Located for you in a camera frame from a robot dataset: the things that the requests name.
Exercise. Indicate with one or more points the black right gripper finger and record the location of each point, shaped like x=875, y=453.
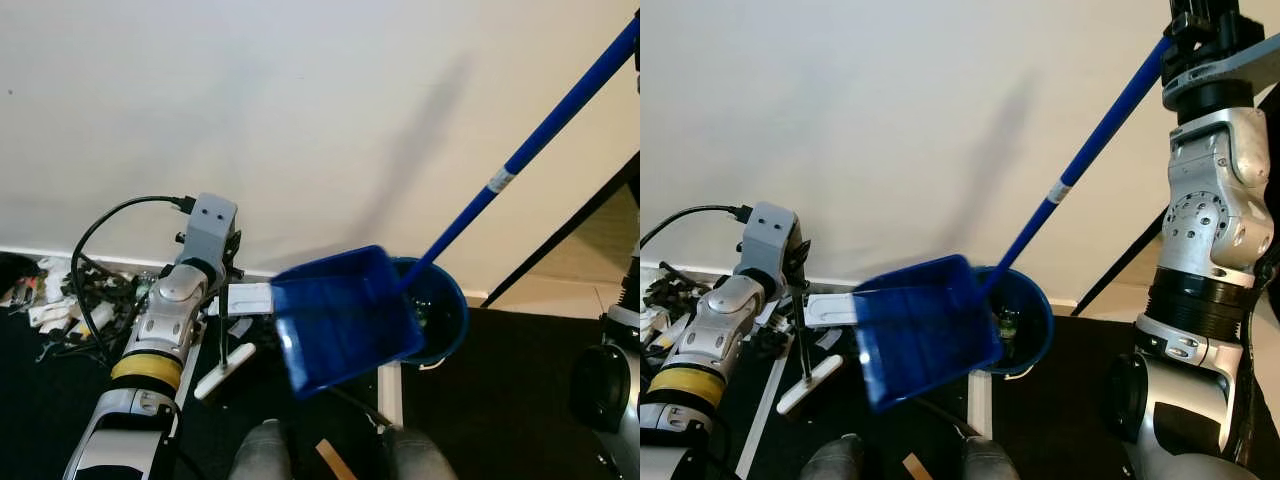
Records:
x=1180, y=40

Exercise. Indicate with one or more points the blue broom stick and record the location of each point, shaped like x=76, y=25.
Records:
x=560, y=110
x=1100, y=125

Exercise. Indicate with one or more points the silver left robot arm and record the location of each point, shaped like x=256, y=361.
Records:
x=165, y=310
x=715, y=325

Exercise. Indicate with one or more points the white floor tape strip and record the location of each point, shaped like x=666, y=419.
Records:
x=390, y=395
x=980, y=405
x=765, y=415
x=188, y=375

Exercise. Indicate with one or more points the black floor edge strip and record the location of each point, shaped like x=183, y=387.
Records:
x=560, y=235
x=1110, y=275

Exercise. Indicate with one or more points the white brush on thin rod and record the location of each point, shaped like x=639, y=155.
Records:
x=808, y=388
x=225, y=372

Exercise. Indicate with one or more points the black tangled trash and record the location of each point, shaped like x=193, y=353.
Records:
x=675, y=292
x=100, y=290

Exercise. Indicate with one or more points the white paper scraps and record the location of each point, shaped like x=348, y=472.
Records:
x=665, y=322
x=70, y=318

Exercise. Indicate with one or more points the grey robot left leg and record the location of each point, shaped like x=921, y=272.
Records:
x=262, y=455
x=835, y=460

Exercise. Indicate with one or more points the grey robot leg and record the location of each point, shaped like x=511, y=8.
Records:
x=262, y=455
x=835, y=460
x=990, y=462
x=420, y=460

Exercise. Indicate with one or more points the blue plastic bucket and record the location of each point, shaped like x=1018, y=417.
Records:
x=1030, y=320
x=445, y=310

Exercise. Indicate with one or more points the black rubbish lump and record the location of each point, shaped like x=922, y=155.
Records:
x=15, y=270

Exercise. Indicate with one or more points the small wooden stick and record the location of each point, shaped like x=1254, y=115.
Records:
x=915, y=468
x=330, y=460

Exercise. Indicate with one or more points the grey robot right leg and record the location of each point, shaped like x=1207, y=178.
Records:
x=990, y=462
x=420, y=460

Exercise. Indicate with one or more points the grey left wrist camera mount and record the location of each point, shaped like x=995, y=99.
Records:
x=212, y=225
x=770, y=235

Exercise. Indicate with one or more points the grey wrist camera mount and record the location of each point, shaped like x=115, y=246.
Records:
x=1220, y=70
x=212, y=225
x=770, y=235

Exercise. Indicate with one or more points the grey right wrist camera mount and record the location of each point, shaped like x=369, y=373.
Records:
x=1220, y=70

